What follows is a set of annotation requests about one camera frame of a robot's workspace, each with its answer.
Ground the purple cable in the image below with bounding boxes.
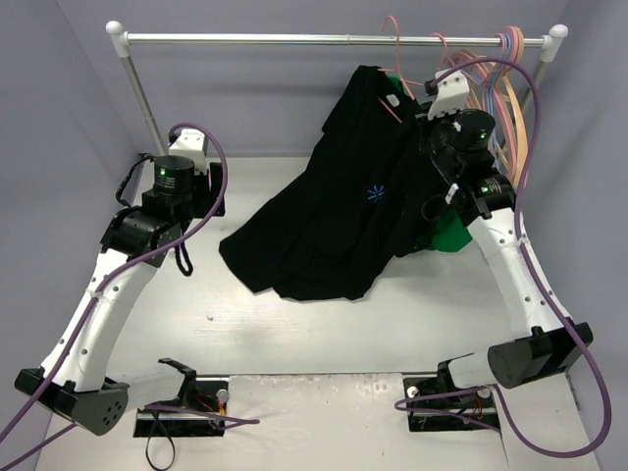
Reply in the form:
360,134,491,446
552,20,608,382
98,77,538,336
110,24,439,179
0,122,261,471
393,57,613,458

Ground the metal clothes rack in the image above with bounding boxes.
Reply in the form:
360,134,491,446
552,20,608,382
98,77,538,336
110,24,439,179
104,20,570,158

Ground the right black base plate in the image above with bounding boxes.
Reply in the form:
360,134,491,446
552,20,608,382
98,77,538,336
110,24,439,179
398,375,500,433

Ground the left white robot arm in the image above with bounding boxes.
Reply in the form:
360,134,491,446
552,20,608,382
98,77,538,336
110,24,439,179
15,155,228,436

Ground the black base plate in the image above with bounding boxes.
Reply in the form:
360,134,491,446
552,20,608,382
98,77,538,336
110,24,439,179
398,375,500,433
132,377,230,438

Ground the pink hanger holding green shirt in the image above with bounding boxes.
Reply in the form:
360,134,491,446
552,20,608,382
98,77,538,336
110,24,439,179
431,32,458,72

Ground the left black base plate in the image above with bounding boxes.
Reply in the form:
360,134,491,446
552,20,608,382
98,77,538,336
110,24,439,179
132,377,230,438

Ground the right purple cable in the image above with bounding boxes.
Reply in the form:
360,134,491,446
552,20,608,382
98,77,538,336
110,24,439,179
393,57,613,458

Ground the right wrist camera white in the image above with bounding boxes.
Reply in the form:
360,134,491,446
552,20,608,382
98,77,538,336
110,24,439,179
425,69,470,121

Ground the green t shirt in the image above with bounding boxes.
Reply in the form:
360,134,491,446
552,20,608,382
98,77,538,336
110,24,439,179
369,74,471,257

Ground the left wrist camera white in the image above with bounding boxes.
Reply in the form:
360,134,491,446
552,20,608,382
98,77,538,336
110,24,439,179
169,128,208,175

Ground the pink wire hanger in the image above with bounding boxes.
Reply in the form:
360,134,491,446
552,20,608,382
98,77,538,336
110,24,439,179
378,15,419,124

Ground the black t shirt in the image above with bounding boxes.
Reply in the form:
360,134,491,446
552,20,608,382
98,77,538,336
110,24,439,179
219,66,444,301

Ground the bunch of coloured hangers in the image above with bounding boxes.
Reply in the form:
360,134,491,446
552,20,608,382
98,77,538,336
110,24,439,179
450,26,532,189

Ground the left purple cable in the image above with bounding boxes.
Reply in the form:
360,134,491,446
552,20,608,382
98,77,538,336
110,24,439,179
0,122,261,471

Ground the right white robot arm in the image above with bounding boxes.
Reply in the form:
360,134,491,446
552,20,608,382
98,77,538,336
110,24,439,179
419,109,594,404

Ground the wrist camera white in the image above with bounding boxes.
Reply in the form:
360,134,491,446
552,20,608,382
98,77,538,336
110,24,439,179
425,69,470,121
169,128,208,175

